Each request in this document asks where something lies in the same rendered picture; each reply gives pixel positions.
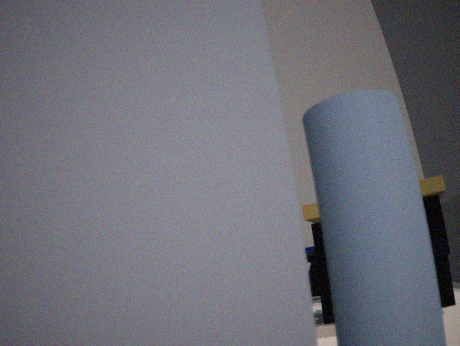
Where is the blue-grey cylinder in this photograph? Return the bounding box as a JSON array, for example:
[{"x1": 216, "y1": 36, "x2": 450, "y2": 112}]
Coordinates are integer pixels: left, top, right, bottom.
[{"x1": 302, "y1": 89, "x2": 447, "y2": 346}]

